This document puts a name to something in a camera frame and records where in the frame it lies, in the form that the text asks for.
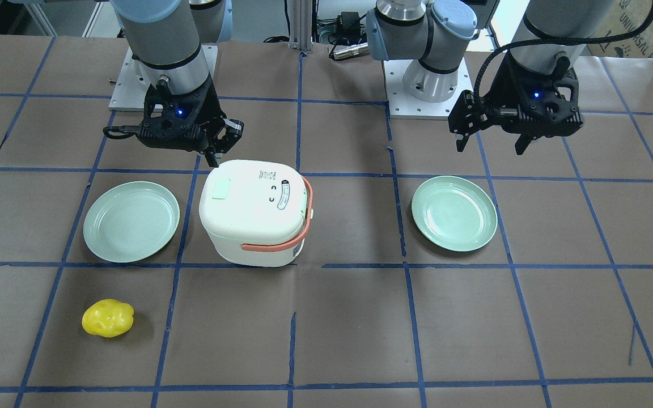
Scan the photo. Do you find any white rice cooker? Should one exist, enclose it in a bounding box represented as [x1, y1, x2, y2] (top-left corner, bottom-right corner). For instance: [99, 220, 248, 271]
[199, 160, 314, 267]

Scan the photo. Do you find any black power adapter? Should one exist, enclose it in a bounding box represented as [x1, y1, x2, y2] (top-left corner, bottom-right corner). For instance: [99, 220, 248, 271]
[337, 11, 361, 36]

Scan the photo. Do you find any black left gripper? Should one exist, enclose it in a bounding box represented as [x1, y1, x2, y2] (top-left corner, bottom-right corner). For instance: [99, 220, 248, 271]
[448, 52, 584, 156]

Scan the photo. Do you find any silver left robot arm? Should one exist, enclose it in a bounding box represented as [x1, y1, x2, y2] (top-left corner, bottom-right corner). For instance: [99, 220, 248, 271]
[365, 1, 612, 155]

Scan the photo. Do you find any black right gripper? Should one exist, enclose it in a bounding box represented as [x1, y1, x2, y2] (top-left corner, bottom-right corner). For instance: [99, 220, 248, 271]
[135, 76, 244, 168]

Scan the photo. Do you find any green plate near right arm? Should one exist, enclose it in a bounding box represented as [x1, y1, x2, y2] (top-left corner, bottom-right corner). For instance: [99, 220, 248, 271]
[83, 181, 180, 263]

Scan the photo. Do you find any black corrugated cable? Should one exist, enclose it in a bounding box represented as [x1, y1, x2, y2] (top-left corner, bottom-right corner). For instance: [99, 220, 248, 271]
[473, 0, 653, 103]

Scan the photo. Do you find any green plate near left arm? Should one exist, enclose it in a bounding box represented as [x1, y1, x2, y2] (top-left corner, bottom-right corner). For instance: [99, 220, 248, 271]
[410, 176, 498, 252]

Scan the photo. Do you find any aluminium frame post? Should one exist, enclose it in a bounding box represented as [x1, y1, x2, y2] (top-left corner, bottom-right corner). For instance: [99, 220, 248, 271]
[287, 1, 315, 54]

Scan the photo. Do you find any yellow toy potato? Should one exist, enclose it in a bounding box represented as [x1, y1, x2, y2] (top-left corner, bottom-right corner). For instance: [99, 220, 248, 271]
[81, 299, 134, 338]

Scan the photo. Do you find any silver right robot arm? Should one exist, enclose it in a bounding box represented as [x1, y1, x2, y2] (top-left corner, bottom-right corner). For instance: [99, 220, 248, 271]
[102, 1, 244, 168]

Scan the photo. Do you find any cardboard box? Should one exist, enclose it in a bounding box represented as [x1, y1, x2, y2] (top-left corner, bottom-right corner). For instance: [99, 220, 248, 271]
[590, 0, 653, 60]

